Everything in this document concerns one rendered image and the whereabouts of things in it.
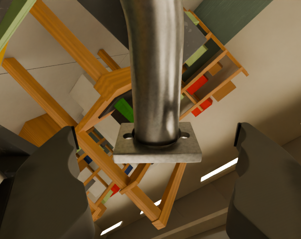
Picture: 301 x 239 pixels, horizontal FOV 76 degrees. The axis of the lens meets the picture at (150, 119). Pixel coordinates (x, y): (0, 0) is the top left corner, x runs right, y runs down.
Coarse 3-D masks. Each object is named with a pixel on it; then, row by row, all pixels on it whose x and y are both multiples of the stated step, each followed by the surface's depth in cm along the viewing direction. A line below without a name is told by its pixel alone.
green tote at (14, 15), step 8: (16, 0) 24; (24, 0) 24; (32, 0) 24; (16, 8) 24; (24, 8) 24; (8, 16) 24; (16, 16) 24; (24, 16) 25; (0, 24) 25; (8, 24) 25; (16, 24) 25; (0, 32) 25; (8, 32) 25; (0, 40) 25; (8, 40) 26; (0, 48) 26
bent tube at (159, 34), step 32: (128, 0) 9; (160, 0) 8; (128, 32) 10; (160, 32) 9; (160, 64) 10; (160, 96) 10; (128, 128) 14; (160, 128) 11; (192, 128) 14; (128, 160) 12; (160, 160) 12; (192, 160) 12
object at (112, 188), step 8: (96, 136) 687; (104, 144) 635; (112, 152) 689; (80, 160) 534; (88, 160) 553; (80, 168) 527; (88, 168) 589; (128, 168) 637; (96, 176) 590; (88, 184) 511; (104, 184) 591; (112, 184) 549; (104, 192) 519; (112, 192) 544; (104, 200) 512; (104, 208) 505
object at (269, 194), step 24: (240, 144) 11; (264, 144) 9; (240, 168) 9; (264, 168) 8; (288, 168) 8; (240, 192) 7; (264, 192) 7; (288, 192) 7; (240, 216) 6; (264, 216) 6; (288, 216) 6
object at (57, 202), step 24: (48, 144) 10; (72, 144) 11; (24, 168) 8; (48, 168) 8; (72, 168) 9; (24, 192) 7; (48, 192) 7; (72, 192) 7; (24, 216) 6; (48, 216) 6; (72, 216) 6
